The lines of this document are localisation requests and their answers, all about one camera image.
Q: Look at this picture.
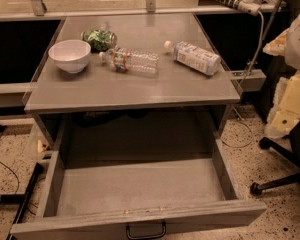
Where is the grey top drawer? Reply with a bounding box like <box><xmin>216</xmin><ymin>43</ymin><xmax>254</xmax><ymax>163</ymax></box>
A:
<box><xmin>10</xmin><ymin>110</ymin><xmax>268</xmax><ymax>240</ymax></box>

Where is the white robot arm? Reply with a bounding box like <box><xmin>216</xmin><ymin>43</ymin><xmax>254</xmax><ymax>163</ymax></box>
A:
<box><xmin>263</xmin><ymin>14</ymin><xmax>300</xmax><ymax>139</ymax></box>

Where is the grey cabinet with flat top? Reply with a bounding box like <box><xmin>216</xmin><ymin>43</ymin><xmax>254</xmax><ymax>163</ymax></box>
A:
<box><xmin>22</xmin><ymin>13</ymin><xmax>244</xmax><ymax>148</ymax></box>

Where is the black office chair base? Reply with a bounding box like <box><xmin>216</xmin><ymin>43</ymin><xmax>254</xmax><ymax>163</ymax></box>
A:
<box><xmin>249</xmin><ymin>97</ymin><xmax>300</xmax><ymax>196</ymax></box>

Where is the white labelled drink bottle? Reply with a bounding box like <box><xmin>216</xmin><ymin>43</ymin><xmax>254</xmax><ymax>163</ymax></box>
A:
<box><xmin>164</xmin><ymin>41</ymin><xmax>221</xmax><ymax>76</ymax></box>

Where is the clear plastic water bottle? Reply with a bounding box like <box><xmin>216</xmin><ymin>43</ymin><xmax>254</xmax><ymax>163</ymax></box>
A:
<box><xmin>99</xmin><ymin>47</ymin><xmax>159</xmax><ymax>76</ymax></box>

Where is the white ceramic bowl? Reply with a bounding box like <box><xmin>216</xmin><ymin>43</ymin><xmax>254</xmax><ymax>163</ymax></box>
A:
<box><xmin>48</xmin><ymin>39</ymin><xmax>91</xmax><ymax>73</ymax></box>

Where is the black bar on floor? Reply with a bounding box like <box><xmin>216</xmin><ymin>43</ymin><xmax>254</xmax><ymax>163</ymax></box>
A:
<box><xmin>0</xmin><ymin>163</ymin><xmax>44</xmax><ymax>225</ymax></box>

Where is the white tool with coiled hose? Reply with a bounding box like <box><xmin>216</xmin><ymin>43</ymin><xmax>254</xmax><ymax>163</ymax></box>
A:
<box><xmin>215</xmin><ymin>0</ymin><xmax>260</xmax><ymax>16</ymax></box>

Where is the black metal drawer handle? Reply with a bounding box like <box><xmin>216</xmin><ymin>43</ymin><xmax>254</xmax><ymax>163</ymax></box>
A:
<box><xmin>126</xmin><ymin>222</ymin><xmax>167</xmax><ymax>240</ymax></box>

